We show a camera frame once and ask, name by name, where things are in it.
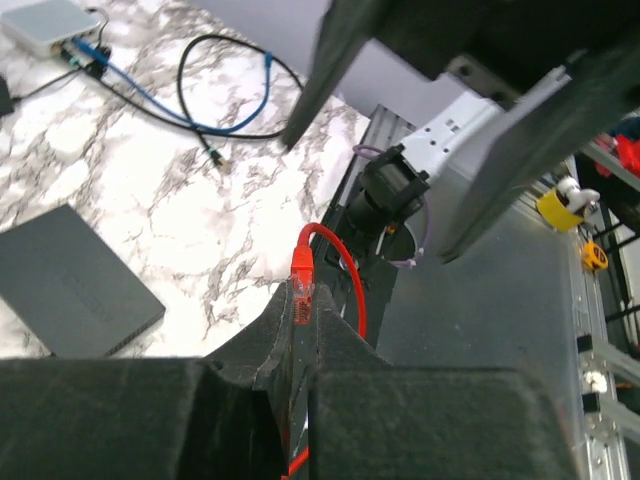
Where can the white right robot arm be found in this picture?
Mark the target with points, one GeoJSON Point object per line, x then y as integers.
{"type": "Point", "coordinates": [486, 353]}

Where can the white grey small switch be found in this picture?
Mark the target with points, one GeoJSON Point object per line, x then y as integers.
{"type": "Point", "coordinates": [40, 26]}

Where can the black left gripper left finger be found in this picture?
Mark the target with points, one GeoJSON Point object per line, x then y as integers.
{"type": "Point", "coordinates": [223, 416]}

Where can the yellow tape roll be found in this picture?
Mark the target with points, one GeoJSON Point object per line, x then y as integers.
{"type": "Point", "coordinates": [567, 205]}

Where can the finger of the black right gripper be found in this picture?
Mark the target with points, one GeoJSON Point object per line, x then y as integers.
{"type": "Point", "coordinates": [344, 30]}

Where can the black network switch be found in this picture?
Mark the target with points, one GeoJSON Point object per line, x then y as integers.
{"type": "Point", "coordinates": [71, 289]}

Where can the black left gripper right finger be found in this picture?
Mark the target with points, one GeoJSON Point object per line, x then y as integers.
{"type": "Point", "coordinates": [371, 420]}

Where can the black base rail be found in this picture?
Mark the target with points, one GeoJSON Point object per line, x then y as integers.
{"type": "Point", "coordinates": [369, 208]}

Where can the black power adapter with cable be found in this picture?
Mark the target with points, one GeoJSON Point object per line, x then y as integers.
{"type": "Point", "coordinates": [9, 101]}

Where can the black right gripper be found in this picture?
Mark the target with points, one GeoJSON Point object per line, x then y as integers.
{"type": "Point", "coordinates": [518, 42]}

